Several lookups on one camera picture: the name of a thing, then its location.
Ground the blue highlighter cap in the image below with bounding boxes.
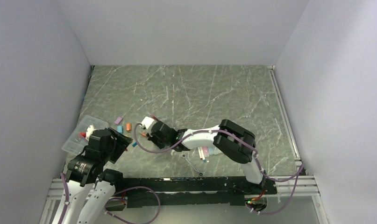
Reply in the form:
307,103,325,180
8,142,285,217
117,126,123,134

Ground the orange highlighter cap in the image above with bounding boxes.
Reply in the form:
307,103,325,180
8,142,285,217
126,123,132,132

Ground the pink highlighter cap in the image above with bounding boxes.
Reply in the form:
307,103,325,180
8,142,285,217
114,117,123,125

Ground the red capped white marker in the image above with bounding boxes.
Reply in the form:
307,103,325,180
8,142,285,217
198,147,204,160

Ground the pink highlighter body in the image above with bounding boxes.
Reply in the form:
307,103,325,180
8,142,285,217
203,147,209,156

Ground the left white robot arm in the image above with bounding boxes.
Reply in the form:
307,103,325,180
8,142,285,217
52,127,133,224

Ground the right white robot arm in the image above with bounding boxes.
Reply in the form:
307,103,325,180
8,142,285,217
140,117,276,195

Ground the clear plastic parts box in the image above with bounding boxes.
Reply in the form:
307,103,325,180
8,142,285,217
61,115,108,155

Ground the silver ratchet wrench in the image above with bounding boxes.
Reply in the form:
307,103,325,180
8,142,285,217
181,154,204,177

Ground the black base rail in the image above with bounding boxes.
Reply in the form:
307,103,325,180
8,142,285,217
113,176,277,208

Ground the aluminium side rail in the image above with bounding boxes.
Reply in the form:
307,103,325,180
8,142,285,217
267,65,302,170

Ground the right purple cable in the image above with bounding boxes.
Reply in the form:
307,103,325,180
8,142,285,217
133,122,305,216

